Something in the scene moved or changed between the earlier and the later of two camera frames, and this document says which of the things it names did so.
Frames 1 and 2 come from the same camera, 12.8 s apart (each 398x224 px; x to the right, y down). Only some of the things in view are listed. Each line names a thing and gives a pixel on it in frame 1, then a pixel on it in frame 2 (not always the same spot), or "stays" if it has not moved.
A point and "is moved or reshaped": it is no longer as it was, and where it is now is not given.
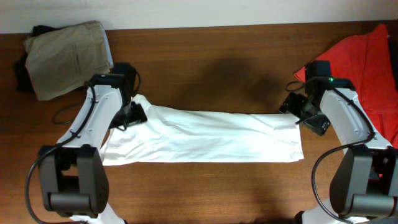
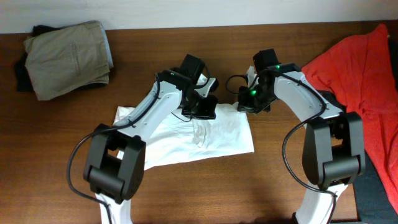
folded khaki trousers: x=65 y=58 stays
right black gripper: x=319 y=125 to x=245 y=104
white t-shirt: x=170 y=136 is moved or reshaped
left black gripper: x=138 y=116 to x=209 y=110
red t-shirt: x=366 y=61 stays
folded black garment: x=23 y=81 stays
